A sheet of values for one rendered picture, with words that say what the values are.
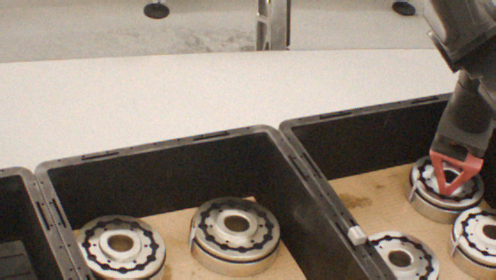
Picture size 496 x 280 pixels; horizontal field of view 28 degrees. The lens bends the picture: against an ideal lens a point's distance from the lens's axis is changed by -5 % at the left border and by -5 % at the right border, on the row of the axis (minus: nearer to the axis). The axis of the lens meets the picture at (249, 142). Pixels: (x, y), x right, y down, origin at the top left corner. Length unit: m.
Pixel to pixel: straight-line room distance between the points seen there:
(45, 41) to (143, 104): 1.41
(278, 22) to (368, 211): 0.70
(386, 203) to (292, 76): 0.47
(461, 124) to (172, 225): 0.37
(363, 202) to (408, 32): 2.04
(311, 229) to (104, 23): 2.00
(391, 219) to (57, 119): 0.55
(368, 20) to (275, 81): 1.63
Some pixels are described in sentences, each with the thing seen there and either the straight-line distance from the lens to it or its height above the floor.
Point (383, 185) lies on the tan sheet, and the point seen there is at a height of 0.83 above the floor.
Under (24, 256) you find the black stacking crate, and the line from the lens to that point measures 1.18.
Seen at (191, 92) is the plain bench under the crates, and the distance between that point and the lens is 1.66.
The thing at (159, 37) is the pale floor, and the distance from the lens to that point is 3.06.
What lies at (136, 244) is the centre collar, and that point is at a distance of 1.15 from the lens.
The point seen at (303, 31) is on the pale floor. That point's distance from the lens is 3.19.
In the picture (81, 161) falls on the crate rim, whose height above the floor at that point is 0.93.
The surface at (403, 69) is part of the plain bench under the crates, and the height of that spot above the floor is 0.70.
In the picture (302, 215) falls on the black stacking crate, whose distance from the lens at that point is 1.18.
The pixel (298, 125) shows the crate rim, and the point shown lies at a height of 0.93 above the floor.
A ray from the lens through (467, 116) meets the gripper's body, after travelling 1.25.
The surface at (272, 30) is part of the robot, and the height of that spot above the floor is 0.65.
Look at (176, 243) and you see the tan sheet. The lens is 1.21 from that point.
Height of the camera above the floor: 1.68
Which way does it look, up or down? 38 degrees down
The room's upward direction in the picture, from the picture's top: 11 degrees clockwise
